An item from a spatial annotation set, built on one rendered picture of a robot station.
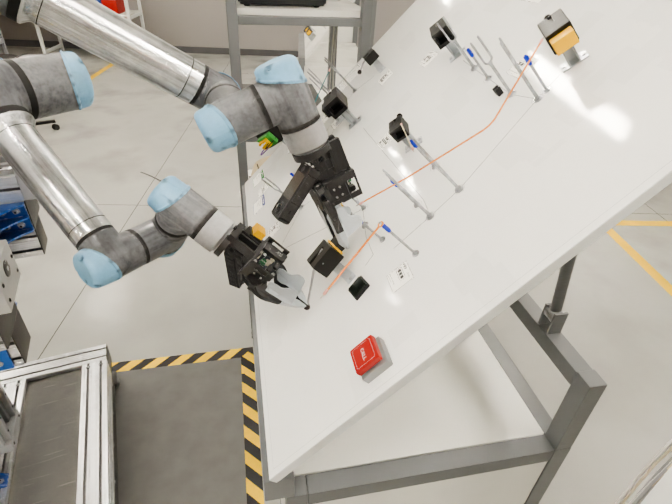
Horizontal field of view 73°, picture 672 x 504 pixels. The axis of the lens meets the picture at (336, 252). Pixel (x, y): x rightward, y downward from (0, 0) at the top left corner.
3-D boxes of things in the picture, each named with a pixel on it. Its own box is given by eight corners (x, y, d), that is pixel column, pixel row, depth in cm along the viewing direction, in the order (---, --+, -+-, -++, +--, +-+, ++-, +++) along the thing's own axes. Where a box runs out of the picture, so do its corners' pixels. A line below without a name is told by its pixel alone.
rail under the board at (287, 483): (264, 502, 83) (263, 483, 79) (243, 200, 178) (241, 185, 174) (294, 496, 84) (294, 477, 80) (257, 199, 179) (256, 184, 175)
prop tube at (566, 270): (549, 325, 94) (584, 195, 76) (542, 316, 96) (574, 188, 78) (564, 322, 95) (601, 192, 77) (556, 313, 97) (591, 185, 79)
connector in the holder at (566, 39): (576, 37, 75) (570, 25, 74) (580, 41, 74) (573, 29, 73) (555, 51, 77) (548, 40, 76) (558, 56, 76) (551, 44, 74)
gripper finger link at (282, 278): (317, 298, 90) (280, 269, 88) (303, 307, 94) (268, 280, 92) (323, 286, 92) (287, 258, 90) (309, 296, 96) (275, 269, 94)
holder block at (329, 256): (319, 269, 94) (306, 259, 92) (337, 248, 94) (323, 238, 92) (326, 278, 91) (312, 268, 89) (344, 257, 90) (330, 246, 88)
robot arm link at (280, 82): (244, 70, 76) (290, 49, 77) (272, 130, 82) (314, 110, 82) (251, 75, 69) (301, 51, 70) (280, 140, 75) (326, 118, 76)
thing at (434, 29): (461, 34, 116) (441, 6, 111) (468, 53, 108) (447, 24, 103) (445, 46, 118) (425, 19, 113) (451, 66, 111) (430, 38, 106)
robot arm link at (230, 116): (208, 139, 83) (263, 113, 84) (217, 163, 74) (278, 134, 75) (186, 99, 78) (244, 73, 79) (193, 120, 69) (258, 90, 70)
